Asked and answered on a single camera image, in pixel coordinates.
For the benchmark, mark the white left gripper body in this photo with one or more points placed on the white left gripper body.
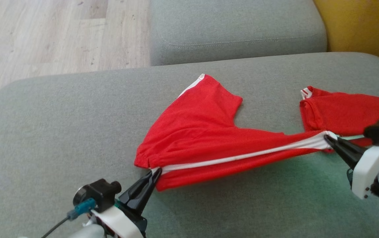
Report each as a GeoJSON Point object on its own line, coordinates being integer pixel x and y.
{"type": "Point", "coordinates": [123, 221]}

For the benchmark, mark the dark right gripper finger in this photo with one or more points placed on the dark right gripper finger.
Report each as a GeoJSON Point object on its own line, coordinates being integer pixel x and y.
{"type": "Point", "coordinates": [354, 147]}
{"type": "Point", "coordinates": [348, 155]}

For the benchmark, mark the red shirt white sleeves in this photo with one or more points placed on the red shirt white sleeves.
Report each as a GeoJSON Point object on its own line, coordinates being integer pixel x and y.
{"type": "Point", "coordinates": [341, 112]}

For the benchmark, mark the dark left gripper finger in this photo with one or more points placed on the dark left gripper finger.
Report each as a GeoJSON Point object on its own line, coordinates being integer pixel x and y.
{"type": "Point", "coordinates": [136, 191]}
{"type": "Point", "coordinates": [144, 200]}

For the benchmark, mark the red mesh shorts white stripe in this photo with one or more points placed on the red mesh shorts white stripe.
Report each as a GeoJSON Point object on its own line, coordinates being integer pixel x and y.
{"type": "Point", "coordinates": [192, 132]}

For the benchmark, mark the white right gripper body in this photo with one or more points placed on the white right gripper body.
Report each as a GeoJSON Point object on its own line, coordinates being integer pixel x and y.
{"type": "Point", "coordinates": [367, 175]}

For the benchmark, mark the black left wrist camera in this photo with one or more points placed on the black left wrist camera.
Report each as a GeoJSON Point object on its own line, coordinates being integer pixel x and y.
{"type": "Point", "coordinates": [100, 195]}

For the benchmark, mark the blue left camera connector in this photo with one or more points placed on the blue left camera connector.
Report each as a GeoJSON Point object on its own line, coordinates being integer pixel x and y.
{"type": "Point", "coordinates": [82, 209]}

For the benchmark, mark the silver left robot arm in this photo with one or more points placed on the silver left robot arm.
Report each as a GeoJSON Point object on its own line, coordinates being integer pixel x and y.
{"type": "Point", "coordinates": [87, 232]}

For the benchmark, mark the grey stitched sofa cushion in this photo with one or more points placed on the grey stitched sofa cushion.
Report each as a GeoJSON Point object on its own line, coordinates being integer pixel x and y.
{"type": "Point", "coordinates": [235, 29]}

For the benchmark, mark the large grey sofa seat cushion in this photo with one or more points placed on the large grey sofa seat cushion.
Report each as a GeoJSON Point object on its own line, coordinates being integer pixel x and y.
{"type": "Point", "coordinates": [60, 132]}

